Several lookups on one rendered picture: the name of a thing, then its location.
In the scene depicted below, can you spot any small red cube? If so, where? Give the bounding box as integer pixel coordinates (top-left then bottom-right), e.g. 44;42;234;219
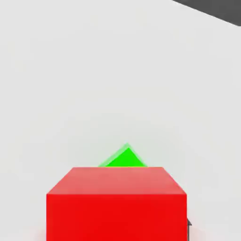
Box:
46;166;188;241

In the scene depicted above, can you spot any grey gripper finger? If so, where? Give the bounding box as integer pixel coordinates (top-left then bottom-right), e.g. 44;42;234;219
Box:
186;218;193;241

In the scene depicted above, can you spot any small green cube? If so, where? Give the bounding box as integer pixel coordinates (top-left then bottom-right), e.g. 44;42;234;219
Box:
97;142;148;168

